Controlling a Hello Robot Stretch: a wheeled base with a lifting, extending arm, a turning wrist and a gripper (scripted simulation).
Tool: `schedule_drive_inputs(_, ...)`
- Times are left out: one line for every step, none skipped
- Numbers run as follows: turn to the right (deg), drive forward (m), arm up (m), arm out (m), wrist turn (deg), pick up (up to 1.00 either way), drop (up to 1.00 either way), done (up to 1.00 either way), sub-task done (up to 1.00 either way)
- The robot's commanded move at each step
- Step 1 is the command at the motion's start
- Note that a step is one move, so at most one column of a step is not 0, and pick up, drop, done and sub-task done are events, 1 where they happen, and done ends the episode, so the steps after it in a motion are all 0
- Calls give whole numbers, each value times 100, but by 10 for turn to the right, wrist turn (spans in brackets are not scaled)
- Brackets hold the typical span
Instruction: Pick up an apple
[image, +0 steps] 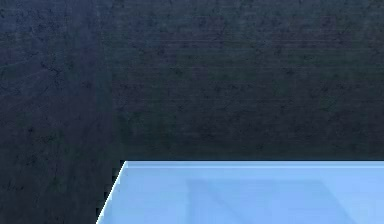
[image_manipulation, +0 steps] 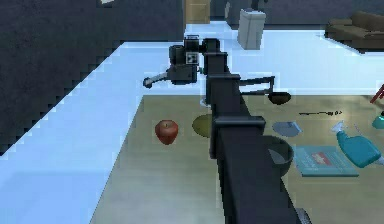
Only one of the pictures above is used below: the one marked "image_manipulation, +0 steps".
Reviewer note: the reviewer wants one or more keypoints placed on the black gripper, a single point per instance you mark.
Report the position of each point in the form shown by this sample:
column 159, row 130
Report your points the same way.
column 180, row 71

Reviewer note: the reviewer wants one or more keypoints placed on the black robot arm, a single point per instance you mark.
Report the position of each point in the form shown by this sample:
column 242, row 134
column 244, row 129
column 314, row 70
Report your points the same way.
column 240, row 150

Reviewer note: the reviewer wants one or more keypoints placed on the red apple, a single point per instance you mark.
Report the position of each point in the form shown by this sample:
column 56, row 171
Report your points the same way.
column 166, row 131

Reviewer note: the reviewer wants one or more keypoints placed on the olive green round plate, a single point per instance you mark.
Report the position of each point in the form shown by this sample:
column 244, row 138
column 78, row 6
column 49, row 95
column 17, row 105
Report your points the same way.
column 202, row 125

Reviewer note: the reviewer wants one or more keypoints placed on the tan wooden door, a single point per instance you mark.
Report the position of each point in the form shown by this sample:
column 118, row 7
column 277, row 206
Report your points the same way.
column 197, row 11

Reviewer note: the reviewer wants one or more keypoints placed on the beige table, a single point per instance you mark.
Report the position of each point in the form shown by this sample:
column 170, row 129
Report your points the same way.
column 166, row 186

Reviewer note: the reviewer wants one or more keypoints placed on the pale grey bin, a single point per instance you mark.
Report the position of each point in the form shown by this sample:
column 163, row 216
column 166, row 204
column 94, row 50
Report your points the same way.
column 250, row 29

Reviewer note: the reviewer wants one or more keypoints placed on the black ladle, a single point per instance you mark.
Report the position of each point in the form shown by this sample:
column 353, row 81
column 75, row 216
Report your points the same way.
column 266, row 87

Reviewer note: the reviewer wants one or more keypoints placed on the dark grey bowl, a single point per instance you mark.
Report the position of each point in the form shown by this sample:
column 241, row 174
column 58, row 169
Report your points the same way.
column 279, row 156

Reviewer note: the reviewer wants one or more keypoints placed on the thin black utensil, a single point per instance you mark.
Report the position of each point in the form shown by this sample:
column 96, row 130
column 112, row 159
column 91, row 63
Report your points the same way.
column 320, row 113

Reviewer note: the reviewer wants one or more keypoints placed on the teal book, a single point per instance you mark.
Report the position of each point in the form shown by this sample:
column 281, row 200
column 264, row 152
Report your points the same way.
column 325, row 161

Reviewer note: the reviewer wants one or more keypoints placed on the brown sofa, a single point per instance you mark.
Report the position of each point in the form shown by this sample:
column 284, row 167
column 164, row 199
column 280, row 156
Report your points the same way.
column 358, row 30

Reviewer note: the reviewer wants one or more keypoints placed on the teal spray bottle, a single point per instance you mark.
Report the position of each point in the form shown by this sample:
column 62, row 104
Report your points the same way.
column 358, row 149

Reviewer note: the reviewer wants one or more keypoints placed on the red chair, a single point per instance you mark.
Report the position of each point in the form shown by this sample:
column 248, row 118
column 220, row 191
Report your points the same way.
column 378, row 95

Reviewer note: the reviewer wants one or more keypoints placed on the teal round object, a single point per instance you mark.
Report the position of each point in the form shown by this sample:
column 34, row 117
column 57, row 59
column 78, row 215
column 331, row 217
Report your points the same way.
column 378, row 121

